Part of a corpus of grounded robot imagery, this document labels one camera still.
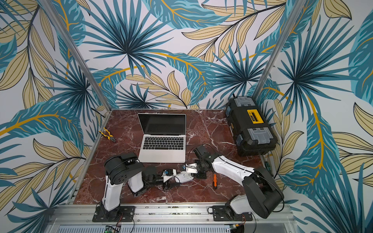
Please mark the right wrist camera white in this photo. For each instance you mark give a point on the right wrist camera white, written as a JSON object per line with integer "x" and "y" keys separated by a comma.
{"x": 190, "y": 168}

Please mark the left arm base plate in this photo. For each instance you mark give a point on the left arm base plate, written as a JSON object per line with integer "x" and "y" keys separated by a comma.
{"x": 122, "y": 214}

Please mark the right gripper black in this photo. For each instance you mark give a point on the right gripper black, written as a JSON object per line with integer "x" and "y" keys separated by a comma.
{"x": 199, "y": 173}

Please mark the black toolbox yellow label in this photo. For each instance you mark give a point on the black toolbox yellow label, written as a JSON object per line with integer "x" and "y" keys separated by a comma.
{"x": 250, "y": 130}

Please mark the silver laptop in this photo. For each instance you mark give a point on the silver laptop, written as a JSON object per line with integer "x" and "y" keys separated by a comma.
{"x": 164, "y": 139}

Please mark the orange handle screwdriver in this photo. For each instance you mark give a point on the orange handle screwdriver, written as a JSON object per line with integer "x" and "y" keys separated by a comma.
{"x": 215, "y": 183}

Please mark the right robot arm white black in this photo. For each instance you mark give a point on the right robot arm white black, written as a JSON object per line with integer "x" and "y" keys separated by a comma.
{"x": 262, "y": 194}

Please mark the aluminium front rail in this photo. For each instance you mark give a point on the aluminium front rail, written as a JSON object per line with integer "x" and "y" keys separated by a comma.
{"x": 169, "y": 218}

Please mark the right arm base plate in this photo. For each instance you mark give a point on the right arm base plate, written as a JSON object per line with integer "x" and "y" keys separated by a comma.
{"x": 225, "y": 213}

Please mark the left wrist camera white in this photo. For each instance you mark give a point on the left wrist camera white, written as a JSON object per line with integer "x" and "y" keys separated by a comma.
{"x": 168, "y": 174}

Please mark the white wireless mouse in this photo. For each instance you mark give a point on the white wireless mouse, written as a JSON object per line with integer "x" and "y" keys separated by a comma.
{"x": 183, "y": 177}

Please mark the yellow handle pliers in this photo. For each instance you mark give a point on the yellow handle pliers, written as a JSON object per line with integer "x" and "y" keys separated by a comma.
{"x": 105, "y": 133}

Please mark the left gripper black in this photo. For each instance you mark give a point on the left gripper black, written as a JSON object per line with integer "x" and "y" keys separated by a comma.
{"x": 170, "y": 186}

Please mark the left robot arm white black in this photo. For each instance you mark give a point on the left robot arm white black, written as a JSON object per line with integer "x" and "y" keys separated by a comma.
{"x": 127, "y": 169}

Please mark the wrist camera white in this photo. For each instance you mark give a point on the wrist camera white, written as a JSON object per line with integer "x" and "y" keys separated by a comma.
{"x": 168, "y": 174}
{"x": 190, "y": 168}

